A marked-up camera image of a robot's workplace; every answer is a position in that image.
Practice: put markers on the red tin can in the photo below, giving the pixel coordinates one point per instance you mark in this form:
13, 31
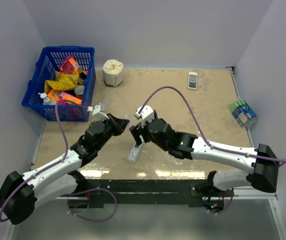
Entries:
79, 91

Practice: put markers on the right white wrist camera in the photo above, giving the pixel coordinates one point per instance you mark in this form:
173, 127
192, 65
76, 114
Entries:
146, 114

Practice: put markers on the wrapped toilet paper roll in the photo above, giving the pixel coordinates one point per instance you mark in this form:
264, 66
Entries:
113, 72

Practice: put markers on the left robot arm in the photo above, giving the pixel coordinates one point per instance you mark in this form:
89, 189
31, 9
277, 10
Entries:
18, 191

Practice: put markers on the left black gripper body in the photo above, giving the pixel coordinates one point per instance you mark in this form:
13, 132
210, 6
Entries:
112, 128

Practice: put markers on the aluminium frame rail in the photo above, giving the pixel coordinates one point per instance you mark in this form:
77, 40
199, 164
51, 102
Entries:
249, 193

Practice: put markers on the long white remote control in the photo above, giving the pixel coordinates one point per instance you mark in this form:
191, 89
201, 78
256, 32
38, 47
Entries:
134, 153

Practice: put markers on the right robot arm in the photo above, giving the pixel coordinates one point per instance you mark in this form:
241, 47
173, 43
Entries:
256, 167

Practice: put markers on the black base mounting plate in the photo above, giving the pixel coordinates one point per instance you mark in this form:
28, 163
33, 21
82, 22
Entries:
193, 193

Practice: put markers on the orange pink snack pack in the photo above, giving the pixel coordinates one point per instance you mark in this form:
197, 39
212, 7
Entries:
57, 95

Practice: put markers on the white small bottle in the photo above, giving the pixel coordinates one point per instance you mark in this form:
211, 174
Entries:
46, 100

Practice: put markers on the pink snack box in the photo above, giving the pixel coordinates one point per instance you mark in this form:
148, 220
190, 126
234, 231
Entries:
69, 66

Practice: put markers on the yellow snack bag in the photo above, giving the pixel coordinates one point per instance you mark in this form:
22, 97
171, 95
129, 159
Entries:
63, 82

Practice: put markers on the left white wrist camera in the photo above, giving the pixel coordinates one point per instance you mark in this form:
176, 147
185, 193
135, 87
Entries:
98, 112

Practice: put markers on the blue plastic basket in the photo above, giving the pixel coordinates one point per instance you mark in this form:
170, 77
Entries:
49, 62

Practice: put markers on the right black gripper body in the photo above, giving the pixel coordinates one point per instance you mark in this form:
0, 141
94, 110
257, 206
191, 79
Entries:
137, 130

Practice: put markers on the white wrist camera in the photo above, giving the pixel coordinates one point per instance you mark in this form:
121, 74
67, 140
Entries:
146, 114
98, 112

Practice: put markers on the small white remote control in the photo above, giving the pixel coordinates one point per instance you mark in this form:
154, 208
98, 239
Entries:
192, 81

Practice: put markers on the green blue sponge pack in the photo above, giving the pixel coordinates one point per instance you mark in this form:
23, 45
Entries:
243, 113

